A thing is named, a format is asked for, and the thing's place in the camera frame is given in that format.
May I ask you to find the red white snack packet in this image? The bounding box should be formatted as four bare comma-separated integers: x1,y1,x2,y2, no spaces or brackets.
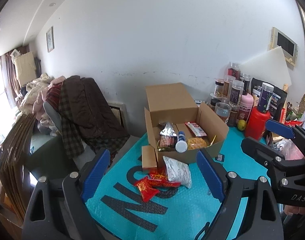
185,122,207,137

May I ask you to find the blue tablet tube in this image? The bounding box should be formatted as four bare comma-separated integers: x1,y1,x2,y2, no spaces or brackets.
175,131,188,153

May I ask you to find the silver foil snack packet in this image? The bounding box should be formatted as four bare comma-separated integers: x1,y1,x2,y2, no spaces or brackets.
157,121,177,152

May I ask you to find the person's right hand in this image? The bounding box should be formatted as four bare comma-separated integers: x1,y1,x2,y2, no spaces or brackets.
284,205,305,216

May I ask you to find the black coffee bag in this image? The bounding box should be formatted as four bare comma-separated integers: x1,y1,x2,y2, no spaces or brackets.
251,78,287,121

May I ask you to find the red plastic bottle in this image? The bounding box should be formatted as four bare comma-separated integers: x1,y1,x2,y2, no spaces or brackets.
245,106,271,141

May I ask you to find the yellow lemon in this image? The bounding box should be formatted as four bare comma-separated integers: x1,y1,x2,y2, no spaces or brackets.
237,119,247,131

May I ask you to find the dark label cylinder jar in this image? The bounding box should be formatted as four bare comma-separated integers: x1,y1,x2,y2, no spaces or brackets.
257,82,274,113

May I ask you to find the pink bottle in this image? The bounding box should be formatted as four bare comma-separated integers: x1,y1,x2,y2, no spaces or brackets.
236,93,254,124

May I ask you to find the clear jar brown powder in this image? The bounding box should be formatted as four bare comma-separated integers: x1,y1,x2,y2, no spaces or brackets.
215,102,232,124

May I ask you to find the tall jar dark label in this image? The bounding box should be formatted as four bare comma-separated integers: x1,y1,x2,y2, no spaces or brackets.
229,80,244,108

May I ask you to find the stack of flat cardboard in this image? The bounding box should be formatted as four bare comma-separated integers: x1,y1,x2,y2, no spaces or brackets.
0,114,35,222

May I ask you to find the black lid spice jar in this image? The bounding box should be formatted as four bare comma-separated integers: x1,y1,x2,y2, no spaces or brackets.
208,98,221,111

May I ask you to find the white printed snack pouch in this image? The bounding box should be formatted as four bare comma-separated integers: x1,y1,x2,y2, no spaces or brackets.
163,156,192,189

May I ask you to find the open cardboard box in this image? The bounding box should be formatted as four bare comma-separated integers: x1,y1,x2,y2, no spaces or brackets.
142,83,229,172

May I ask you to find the red candy packet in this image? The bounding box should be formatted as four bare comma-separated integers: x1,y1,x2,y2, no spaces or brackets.
133,167,181,203

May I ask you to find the brown jacket on chair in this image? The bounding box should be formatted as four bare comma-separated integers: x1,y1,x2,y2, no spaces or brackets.
58,75,130,161

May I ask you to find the wall intercom panel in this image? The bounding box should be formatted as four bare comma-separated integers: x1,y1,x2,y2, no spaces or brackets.
269,27,298,67

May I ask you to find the framed wall picture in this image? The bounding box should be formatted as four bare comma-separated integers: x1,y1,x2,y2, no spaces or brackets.
46,27,54,53

